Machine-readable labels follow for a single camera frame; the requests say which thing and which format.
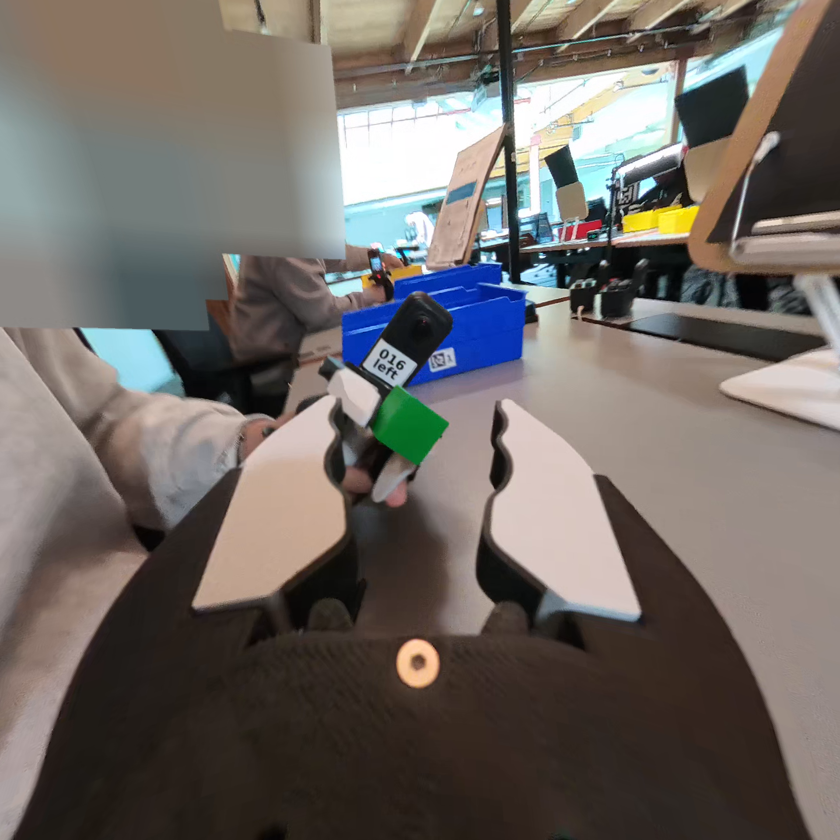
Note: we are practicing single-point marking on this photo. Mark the small black and cream board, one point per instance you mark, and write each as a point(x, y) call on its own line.
point(568, 190)

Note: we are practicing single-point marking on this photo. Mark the black pole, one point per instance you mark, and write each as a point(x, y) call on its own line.
point(506, 131)

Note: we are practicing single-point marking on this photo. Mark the black tabletop device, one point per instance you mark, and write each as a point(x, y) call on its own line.
point(620, 295)
point(583, 292)

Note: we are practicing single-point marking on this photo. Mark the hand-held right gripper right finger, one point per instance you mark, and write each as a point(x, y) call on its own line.
point(558, 525)

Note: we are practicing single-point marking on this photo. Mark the large black and cream board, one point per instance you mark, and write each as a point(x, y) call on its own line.
point(712, 111)

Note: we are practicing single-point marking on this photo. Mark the cardboard board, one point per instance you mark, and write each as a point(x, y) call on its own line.
point(463, 210)

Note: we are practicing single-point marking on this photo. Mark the black office chair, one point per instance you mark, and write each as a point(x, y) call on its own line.
point(197, 367)

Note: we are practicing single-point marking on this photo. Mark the person's left forearm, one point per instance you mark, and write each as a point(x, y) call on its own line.
point(184, 453)

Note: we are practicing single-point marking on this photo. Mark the person's left hand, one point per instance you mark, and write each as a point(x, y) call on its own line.
point(359, 484)

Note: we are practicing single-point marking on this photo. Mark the blue plastic bin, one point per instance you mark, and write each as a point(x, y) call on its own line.
point(472, 328)
point(453, 275)

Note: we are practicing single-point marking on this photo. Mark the black table mat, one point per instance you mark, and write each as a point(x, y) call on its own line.
point(722, 334)

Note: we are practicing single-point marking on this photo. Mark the yellow bin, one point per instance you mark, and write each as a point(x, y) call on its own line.
point(640, 222)
point(679, 220)

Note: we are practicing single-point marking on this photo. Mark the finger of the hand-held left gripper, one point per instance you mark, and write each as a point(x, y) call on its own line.
point(354, 397)

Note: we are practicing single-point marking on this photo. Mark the white stand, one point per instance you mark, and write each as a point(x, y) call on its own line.
point(787, 387)

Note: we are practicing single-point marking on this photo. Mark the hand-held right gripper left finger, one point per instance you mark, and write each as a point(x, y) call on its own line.
point(275, 525)

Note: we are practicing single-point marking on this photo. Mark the green block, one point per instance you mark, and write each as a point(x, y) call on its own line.
point(410, 423)

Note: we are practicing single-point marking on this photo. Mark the red box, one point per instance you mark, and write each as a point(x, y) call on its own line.
point(581, 231)

